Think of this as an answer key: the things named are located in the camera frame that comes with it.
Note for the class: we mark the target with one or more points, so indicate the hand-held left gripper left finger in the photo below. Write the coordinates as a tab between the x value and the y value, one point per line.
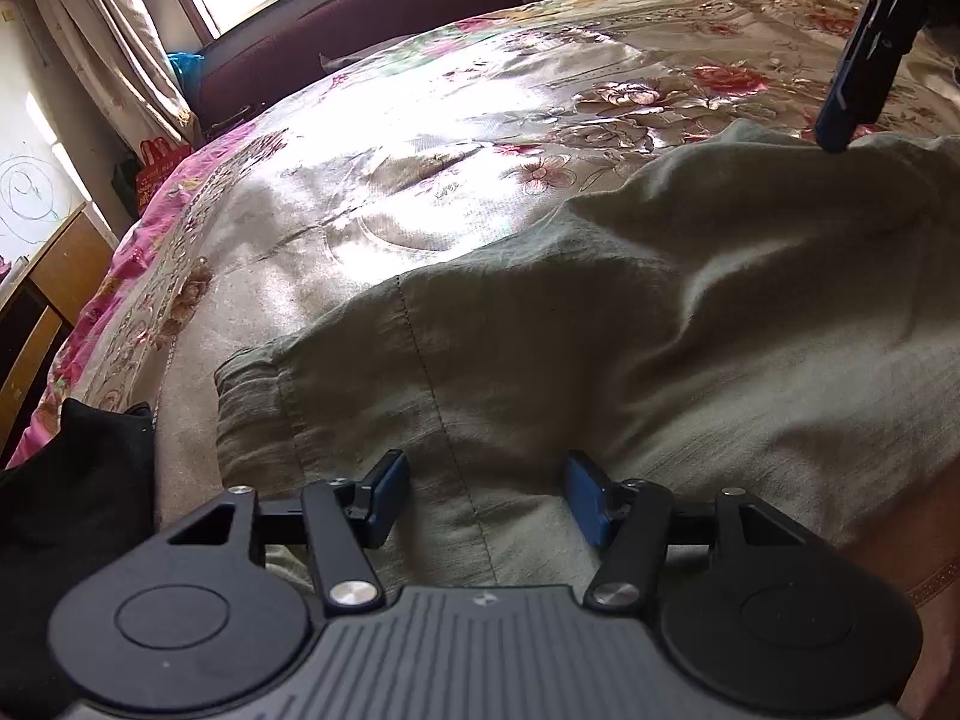
390	496

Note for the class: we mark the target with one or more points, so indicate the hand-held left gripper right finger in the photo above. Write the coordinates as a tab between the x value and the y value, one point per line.
583	499

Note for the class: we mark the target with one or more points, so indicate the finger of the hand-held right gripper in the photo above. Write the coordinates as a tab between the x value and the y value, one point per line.
862	82

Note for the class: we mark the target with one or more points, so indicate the olive green pants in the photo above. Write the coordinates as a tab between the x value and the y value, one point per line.
600	315

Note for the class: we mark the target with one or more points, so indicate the black cloth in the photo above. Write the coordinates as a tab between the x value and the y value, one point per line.
75	487

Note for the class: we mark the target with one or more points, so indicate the floral satin bedspread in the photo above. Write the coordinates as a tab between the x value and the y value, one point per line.
375	165

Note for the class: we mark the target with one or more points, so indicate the red bag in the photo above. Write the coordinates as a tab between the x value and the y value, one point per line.
159	165

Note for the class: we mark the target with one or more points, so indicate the wooden cabinet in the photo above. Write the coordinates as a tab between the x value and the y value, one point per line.
60	262

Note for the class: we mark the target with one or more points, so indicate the blue plastic bag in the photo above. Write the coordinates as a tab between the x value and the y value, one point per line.
186	73

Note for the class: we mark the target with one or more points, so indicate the maroon upholstered headboard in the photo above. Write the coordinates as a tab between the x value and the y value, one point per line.
337	22

